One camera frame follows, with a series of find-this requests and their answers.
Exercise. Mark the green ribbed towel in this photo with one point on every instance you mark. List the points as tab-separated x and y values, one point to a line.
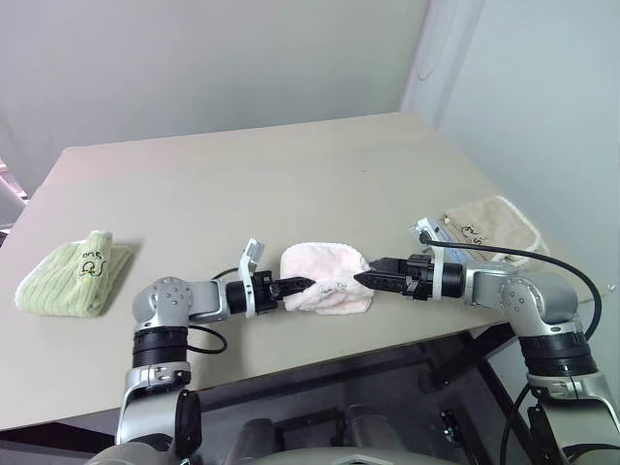
63	286

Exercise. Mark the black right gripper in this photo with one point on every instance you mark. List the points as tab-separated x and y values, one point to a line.
417	278

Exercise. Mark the beige towel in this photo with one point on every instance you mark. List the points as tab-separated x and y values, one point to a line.
499	218

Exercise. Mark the black table frame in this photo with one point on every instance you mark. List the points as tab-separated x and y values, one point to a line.
436	373

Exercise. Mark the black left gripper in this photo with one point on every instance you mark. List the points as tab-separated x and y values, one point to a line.
265	293

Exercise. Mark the pink towel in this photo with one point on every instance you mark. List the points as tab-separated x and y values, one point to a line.
319	264

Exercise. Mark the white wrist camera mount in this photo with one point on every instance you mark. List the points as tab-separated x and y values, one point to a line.
428	230
252	254

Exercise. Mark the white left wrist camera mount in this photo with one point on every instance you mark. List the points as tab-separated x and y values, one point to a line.
252	254

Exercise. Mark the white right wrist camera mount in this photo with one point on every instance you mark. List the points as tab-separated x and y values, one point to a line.
428	230

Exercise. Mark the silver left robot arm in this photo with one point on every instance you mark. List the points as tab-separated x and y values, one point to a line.
169	300

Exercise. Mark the grey robot torso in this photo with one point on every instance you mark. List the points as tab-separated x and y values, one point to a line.
363	457

